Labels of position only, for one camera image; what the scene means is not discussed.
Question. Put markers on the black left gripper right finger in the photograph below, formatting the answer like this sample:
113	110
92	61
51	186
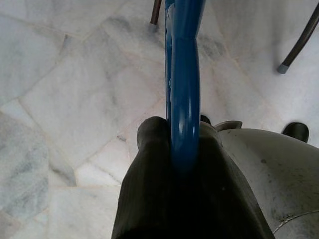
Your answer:
224	199

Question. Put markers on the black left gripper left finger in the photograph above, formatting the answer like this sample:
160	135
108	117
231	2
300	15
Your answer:
147	194

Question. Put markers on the blue plastic clothes hanger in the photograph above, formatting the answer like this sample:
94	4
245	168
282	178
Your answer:
185	99

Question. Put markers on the black robot foot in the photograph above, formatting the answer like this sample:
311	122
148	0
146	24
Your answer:
295	132

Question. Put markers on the dark metal table frame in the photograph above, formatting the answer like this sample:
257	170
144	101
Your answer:
297	43

